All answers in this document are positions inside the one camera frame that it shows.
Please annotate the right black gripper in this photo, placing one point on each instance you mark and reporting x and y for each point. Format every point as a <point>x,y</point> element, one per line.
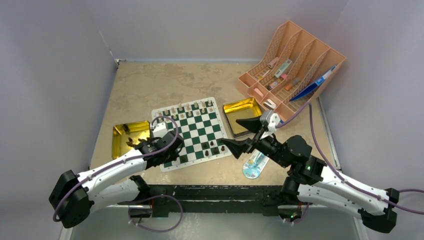
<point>238,147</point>

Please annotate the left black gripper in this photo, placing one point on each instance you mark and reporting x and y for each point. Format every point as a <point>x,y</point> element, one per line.
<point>172,156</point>

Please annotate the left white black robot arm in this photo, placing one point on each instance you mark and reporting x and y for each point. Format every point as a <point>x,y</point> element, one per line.
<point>76,195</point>

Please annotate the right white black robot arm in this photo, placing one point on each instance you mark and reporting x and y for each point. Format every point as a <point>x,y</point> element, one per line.
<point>312,180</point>

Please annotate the dark pieces in tray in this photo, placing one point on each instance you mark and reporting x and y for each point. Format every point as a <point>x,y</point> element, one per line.
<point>134,134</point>

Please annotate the white chess pieces row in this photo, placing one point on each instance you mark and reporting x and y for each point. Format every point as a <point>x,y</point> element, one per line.
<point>193,112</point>

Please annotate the green white chess board mat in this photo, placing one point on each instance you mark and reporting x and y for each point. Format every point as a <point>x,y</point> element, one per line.
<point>194,135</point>

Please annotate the blue packaged toy blister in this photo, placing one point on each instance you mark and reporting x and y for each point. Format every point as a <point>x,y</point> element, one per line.
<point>255,164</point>

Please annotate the right gold tin tray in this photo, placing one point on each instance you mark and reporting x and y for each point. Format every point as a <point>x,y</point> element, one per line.
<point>242,109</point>

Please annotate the white stapler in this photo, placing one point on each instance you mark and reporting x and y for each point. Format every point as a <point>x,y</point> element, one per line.
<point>268,103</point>

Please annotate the peach plastic file organizer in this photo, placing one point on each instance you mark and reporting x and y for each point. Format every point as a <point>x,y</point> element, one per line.
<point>311,58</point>

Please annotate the teal white box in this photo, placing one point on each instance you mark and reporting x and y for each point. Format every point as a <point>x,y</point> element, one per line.
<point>284,68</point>

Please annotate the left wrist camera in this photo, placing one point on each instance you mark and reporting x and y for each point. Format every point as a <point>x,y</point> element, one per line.
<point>158,130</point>

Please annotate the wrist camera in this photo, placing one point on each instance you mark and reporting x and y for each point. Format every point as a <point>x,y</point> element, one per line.
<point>158,130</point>
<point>270,120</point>

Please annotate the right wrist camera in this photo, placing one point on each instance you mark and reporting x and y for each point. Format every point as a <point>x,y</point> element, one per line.
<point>270,120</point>

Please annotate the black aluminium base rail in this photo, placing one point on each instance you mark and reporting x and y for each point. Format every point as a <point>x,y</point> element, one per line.
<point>268,200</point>

